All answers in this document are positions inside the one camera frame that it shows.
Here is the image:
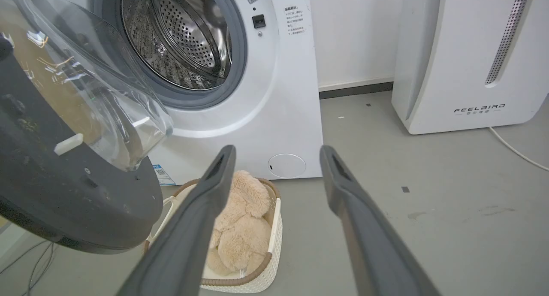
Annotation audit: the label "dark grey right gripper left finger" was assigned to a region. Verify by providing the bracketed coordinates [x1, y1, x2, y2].
[117, 145, 237, 296]

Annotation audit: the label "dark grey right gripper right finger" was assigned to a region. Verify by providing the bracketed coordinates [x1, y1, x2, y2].
[320, 145, 442, 296]

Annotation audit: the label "round dark washing machine door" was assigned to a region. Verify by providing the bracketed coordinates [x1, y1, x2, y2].
[0, 0, 174, 255]

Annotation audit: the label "white front-load washing machine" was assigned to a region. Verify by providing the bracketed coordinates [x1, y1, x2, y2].
[51, 0, 324, 186]

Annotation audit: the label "beige plush teddy bear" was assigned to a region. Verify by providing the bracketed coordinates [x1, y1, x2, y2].
[206, 170, 273, 276]

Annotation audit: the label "white woven laundry basket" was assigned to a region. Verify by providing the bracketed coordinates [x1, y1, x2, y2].
[143, 177, 284, 294]

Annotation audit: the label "white air purifier appliance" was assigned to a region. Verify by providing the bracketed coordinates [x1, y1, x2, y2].
[391, 0, 549, 135]

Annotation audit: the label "thin grey floor cable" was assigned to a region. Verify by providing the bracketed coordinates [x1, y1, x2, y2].
[0, 239, 56, 296]

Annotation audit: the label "white power cord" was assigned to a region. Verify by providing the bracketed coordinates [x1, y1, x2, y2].
[489, 127, 549, 172]

